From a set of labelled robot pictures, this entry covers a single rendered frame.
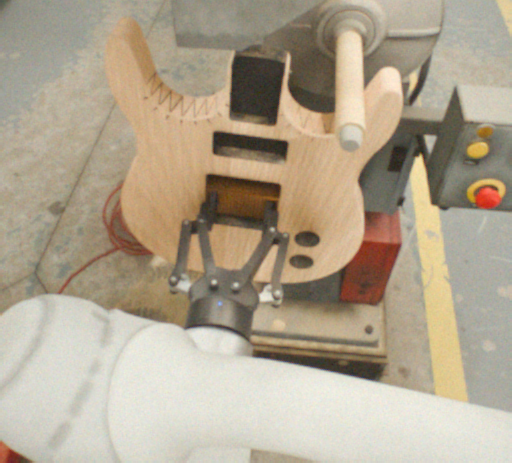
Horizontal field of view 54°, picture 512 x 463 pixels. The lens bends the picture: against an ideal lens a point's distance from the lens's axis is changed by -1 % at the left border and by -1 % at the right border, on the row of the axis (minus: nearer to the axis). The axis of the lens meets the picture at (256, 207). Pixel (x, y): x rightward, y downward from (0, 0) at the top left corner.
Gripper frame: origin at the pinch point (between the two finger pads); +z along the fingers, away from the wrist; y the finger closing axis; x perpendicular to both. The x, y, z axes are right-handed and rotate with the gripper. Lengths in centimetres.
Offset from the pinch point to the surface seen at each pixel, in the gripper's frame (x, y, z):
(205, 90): -108, -38, 171
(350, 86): 18.9, 11.2, 3.1
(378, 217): -44, 31, 41
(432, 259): -103, 68, 75
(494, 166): -2.4, 39.0, 17.4
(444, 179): -7.0, 32.5, 17.8
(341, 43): 18.6, 10.2, 12.7
